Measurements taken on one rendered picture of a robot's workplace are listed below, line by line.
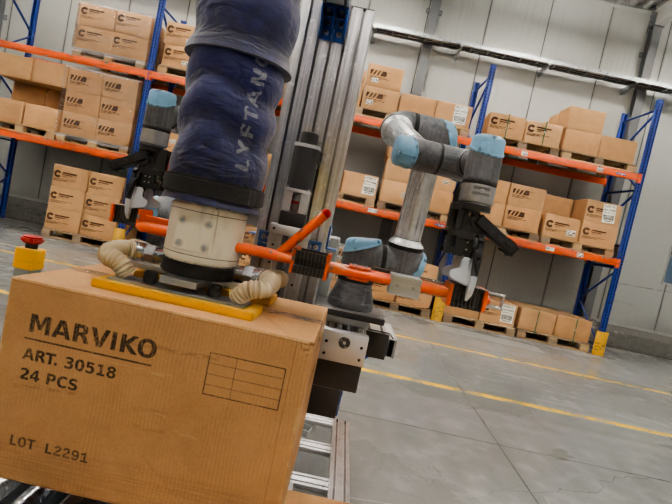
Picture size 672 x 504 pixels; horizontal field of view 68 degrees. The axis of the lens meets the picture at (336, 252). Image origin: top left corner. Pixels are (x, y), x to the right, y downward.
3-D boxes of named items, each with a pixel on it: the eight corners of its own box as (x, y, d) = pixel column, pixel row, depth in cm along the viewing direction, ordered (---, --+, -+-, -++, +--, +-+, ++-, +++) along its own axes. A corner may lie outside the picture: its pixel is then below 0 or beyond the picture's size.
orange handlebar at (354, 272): (84, 223, 112) (87, 207, 112) (143, 224, 142) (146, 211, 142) (492, 311, 108) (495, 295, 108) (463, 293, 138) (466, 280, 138)
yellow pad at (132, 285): (89, 286, 101) (93, 262, 100) (113, 281, 111) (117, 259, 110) (251, 322, 99) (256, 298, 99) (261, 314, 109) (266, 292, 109)
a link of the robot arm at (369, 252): (335, 270, 167) (344, 231, 166) (374, 278, 169) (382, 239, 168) (340, 275, 155) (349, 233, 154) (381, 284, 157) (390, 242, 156)
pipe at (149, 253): (97, 268, 102) (102, 241, 102) (149, 260, 127) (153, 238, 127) (257, 303, 101) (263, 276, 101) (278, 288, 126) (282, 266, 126)
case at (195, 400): (-23, 473, 98) (10, 275, 96) (88, 401, 138) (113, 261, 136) (273, 542, 96) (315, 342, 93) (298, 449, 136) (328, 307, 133)
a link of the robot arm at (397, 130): (378, 101, 157) (404, 127, 112) (411, 109, 158) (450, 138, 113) (368, 137, 161) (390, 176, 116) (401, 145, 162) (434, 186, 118)
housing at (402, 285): (387, 293, 109) (391, 273, 108) (385, 289, 116) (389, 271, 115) (418, 300, 108) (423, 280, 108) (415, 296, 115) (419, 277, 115)
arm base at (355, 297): (327, 297, 170) (333, 269, 169) (371, 307, 170) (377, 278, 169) (325, 305, 155) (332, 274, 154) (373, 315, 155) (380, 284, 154)
